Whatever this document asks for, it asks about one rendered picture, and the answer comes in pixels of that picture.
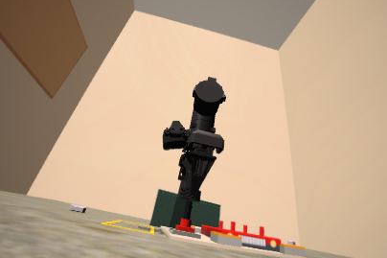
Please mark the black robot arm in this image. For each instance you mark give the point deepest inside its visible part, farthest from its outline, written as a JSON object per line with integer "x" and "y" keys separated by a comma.
{"x": 208, "y": 95}

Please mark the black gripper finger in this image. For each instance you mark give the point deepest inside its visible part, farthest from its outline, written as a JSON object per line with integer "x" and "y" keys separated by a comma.
{"x": 201, "y": 165}
{"x": 187, "y": 167}

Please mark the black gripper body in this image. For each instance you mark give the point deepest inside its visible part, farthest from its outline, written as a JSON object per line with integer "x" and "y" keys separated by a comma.
{"x": 203, "y": 139}

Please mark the black tyre with white hub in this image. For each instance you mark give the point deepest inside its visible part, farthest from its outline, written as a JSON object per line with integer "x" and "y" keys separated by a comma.
{"x": 186, "y": 194}

